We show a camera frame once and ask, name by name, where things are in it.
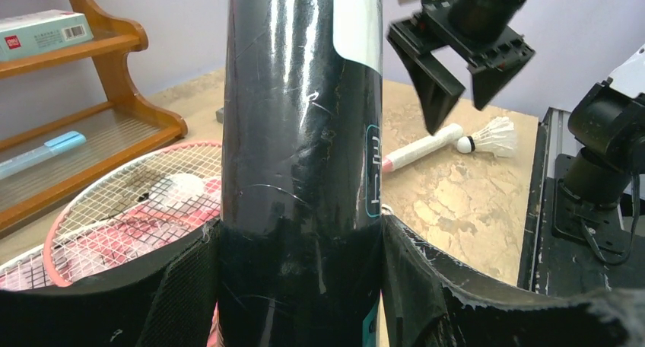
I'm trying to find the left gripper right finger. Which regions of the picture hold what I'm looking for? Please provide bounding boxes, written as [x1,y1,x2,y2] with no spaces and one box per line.
[381,215,644,346]

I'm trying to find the white feather shuttlecock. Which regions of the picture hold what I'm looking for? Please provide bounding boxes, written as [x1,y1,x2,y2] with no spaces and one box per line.
[456,116,518,158]

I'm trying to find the pink badminton racket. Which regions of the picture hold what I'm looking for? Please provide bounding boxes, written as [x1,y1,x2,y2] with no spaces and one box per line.
[43,141,222,286]
[1,244,54,291]

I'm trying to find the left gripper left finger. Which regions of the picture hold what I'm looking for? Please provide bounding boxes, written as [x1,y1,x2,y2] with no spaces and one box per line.
[1,219,219,346]

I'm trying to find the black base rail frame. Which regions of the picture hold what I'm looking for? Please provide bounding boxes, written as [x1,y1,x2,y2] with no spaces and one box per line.
[517,108,644,297]

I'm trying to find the wooden three-tier shelf rack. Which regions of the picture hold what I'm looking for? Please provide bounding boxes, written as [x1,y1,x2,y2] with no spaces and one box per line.
[1,0,188,235]

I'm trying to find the black shuttlecock tube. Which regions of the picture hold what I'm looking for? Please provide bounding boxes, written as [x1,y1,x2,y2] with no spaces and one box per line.
[218,0,383,346]

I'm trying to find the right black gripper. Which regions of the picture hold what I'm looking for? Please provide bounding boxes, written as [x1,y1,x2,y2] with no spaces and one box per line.
[387,0,535,135]

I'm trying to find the white red small box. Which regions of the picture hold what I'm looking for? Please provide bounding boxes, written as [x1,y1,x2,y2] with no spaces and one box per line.
[1,9,94,62]

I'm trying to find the pink racket cover bag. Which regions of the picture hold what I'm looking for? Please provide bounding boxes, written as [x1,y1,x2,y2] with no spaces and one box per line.
[1,184,218,346]

